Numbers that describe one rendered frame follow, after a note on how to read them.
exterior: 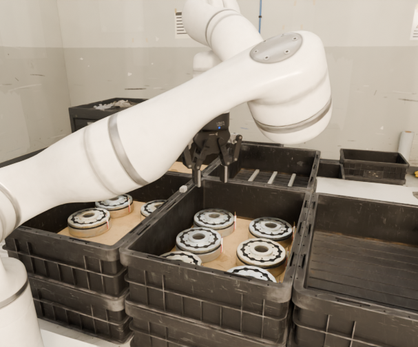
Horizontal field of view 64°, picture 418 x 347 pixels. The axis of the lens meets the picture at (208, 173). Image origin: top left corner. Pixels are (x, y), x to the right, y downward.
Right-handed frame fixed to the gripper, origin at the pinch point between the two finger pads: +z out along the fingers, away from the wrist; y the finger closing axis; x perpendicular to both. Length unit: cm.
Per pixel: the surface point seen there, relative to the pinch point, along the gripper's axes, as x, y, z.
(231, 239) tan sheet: 0.7, 6.0, 17.2
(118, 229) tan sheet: 17.3, -17.6, 17.3
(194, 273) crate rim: -19.3, -12.0, 8.0
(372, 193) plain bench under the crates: 28, 88, 30
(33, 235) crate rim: 4.5, -35.4, 7.9
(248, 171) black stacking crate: 42, 36, 17
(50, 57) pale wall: 437, -19, -19
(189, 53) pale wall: 333, 131, -25
